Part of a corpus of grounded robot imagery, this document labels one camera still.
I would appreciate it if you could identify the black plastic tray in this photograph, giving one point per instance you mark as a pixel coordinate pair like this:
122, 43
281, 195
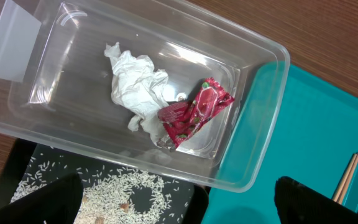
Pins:
19, 157

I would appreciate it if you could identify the rice and food scraps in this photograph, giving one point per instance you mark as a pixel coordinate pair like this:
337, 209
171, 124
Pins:
111, 193

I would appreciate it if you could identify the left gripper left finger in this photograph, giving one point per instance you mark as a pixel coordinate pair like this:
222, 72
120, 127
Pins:
58, 202

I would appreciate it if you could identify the wooden chopstick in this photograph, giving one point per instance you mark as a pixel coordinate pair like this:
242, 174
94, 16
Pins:
342, 181
348, 180

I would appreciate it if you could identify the teal serving tray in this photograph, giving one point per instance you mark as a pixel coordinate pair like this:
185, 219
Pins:
315, 136

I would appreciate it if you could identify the clear plastic storage bin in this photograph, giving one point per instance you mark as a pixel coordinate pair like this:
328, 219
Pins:
55, 83

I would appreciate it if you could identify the white napkin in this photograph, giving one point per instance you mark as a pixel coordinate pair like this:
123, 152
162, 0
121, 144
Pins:
138, 86

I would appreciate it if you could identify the red foil snack wrapper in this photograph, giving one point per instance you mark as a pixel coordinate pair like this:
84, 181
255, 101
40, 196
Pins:
184, 119

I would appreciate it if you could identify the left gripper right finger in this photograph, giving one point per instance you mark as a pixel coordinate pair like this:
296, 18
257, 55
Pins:
299, 204

